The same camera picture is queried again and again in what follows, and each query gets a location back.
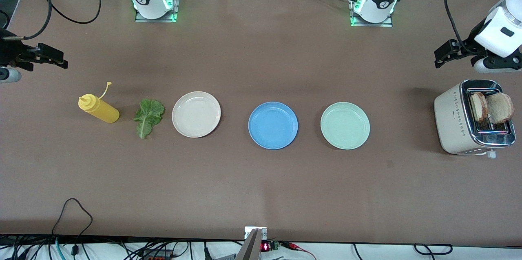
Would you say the green lettuce leaf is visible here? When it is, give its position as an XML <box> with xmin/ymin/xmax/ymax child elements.
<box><xmin>133</xmin><ymin>98</ymin><xmax>166</xmax><ymax>139</ymax></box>

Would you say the red clip lead wire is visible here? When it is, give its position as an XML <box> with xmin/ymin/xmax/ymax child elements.
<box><xmin>281</xmin><ymin>242</ymin><xmax>318</xmax><ymax>260</ymax></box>

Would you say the yellow mustard squeeze bottle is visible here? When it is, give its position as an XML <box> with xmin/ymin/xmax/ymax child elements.
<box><xmin>78</xmin><ymin>82</ymin><xmax>120</xmax><ymax>124</ymax></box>

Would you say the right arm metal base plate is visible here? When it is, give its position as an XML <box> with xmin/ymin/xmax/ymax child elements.
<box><xmin>134</xmin><ymin>0</ymin><xmax>181</xmax><ymax>23</ymax></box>

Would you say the thin black looped cable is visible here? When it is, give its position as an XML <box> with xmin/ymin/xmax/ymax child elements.
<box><xmin>51</xmin><ymin>198</ymin><xmax>94</xmax><ymax>237</ymax></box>

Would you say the grey metal bar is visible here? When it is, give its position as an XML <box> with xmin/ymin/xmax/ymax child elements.
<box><xmin>234</xmin><ymin>229</ymin><xmax>263</xmax><ymax>260</ymax></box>

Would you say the black coiled cable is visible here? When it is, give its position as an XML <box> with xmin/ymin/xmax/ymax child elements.
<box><xmin>414</xmin><ymin>243</ymin><xmax>453</xmax><ymax>256</ymax></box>

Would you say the brown bread slice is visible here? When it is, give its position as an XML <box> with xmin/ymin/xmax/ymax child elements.
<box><xmin>469</xmin><ymin>92</ymin><xmax>489</xmax><ymax>122</ymax></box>
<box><xmin>486</xmin><ymin>93</ymin><xmax>515</xmax><ymax>125</ymax></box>

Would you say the blue round plate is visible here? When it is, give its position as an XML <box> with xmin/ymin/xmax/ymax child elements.
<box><xmin>248</xmin><ymin>102</ymin><xmax>299</xmax><ymax>150</ymax></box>

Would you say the beige round plate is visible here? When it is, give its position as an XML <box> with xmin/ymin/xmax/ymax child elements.
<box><xmin>172</xmin><ymin>91</ymin><xmax>221</xmax><ymax>138</ymax></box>

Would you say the cream chrome toaster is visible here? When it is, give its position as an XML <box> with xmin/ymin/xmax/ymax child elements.
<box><xmin>434</xmin><ymin>79</ymin><xmax>517</xmax><ymax>158</ymax></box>

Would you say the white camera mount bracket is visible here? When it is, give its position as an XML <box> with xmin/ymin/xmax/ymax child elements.
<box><xmin>244</xmin><ymin>226</ymin><xmax>268</xmax><ymax>240</ymax></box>

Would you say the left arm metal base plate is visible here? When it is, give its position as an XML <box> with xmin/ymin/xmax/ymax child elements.
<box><xmin>349</xmin><ymin>0</ymin><xmax>393</xmax><ymax>28</ymax></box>

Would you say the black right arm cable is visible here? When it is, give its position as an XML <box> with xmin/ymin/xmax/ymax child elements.
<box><xmin>0</xmin><ymin>0</ymin><xmax>102</xmax><ymax>41</ymax></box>

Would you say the light green round plate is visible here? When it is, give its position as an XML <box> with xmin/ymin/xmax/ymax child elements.
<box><xmin>320</xmin><ymin>102</ymin><xmax>371</xmax><ymax>150</ymax></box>

